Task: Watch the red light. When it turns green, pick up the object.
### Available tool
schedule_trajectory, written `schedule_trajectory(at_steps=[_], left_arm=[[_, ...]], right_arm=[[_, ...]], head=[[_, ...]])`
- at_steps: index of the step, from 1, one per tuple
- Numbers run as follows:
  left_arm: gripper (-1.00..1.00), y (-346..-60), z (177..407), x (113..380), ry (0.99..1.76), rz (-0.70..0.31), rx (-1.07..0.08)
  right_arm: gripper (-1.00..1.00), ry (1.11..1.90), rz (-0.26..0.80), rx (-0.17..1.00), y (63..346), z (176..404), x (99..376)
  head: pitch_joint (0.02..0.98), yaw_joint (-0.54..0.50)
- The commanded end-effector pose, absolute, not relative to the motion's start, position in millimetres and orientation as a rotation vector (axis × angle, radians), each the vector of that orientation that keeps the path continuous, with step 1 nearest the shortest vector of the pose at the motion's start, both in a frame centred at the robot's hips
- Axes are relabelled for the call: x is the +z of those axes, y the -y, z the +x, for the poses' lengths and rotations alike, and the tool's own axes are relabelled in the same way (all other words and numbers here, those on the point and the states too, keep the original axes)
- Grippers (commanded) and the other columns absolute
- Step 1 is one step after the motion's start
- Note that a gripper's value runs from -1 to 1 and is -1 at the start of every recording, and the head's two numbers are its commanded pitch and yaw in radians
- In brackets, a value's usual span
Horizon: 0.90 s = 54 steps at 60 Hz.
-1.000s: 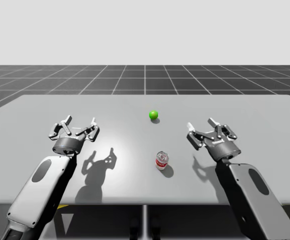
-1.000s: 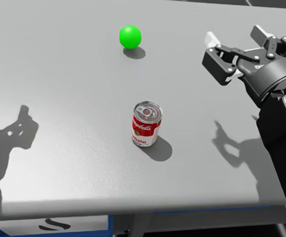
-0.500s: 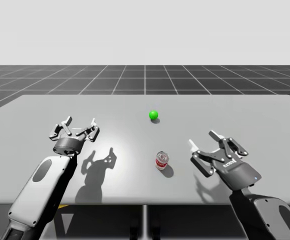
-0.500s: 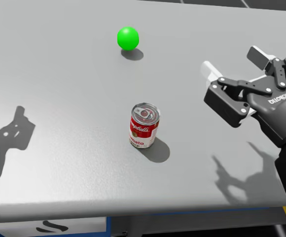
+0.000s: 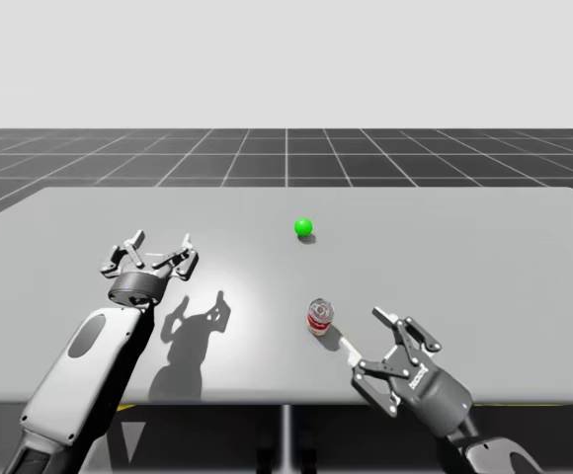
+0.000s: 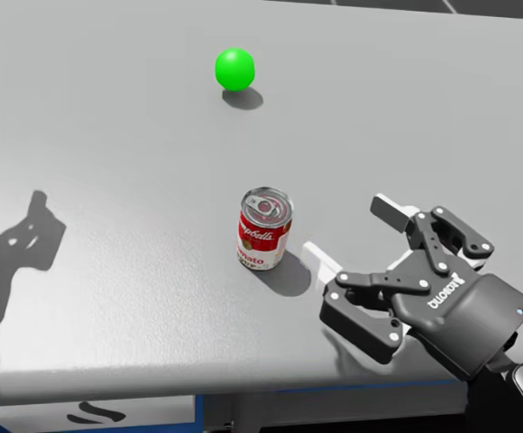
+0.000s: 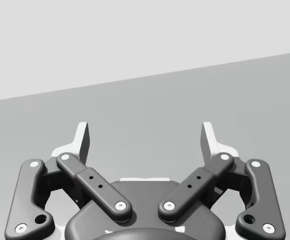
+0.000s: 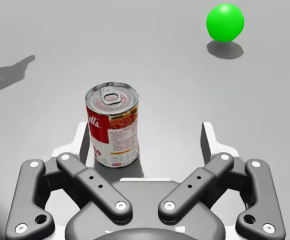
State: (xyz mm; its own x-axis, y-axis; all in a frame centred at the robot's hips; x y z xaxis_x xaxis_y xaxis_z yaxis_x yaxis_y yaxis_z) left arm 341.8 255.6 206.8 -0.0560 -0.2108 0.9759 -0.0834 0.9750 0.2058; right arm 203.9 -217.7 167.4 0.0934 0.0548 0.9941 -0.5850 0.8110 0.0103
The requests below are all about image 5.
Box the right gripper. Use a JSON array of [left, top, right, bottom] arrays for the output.
[[339, 305, 476, 439]]

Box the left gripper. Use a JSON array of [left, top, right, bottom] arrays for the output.
[[99, 228, 201, 307]]

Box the red and white can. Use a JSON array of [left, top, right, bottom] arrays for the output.
[[306, 297, 338, 339]]

